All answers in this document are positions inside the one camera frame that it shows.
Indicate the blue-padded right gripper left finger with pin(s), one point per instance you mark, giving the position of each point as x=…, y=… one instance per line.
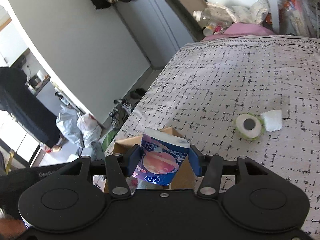
x=119, y=166

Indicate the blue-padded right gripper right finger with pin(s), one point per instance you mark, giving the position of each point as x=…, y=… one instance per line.
x=209, y=167

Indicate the purple tissue pack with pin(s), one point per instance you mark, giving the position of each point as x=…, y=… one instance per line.
x=163, y=154

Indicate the white tape roll green rim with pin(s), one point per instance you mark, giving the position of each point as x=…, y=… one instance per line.
x=250, y=127

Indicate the light blue fluffy plush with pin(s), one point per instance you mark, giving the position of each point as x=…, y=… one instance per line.
x=135, y=183

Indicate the operator left hand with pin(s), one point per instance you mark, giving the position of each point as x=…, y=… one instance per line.
x=11, y=228

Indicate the brown cardboard box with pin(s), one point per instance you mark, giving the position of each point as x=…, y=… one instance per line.
x=184, y=179

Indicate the white plastic garbage bag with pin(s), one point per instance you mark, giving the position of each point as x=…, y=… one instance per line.
x=90, y=129

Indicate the grey plastic garbage bag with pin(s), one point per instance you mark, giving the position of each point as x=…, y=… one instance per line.
x=66, y=122

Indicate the white black patterned bedspread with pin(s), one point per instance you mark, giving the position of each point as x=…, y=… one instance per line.
x=206, y=85

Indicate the dark shoes on floor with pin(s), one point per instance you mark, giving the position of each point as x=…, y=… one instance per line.
x=137, y=94

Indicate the person in black robe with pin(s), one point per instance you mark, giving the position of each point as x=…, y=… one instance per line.
x=18, y=101

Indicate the grey door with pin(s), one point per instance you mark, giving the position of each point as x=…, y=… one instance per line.
x=159, y=27

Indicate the clear plastic bottle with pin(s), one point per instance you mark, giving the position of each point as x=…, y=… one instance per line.
x=213, y=16

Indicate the crumpled white bags pile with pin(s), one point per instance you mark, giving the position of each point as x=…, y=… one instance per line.
x=256, y=14

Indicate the open brown flat case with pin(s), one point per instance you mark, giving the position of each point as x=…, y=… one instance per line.
x=182, y=0

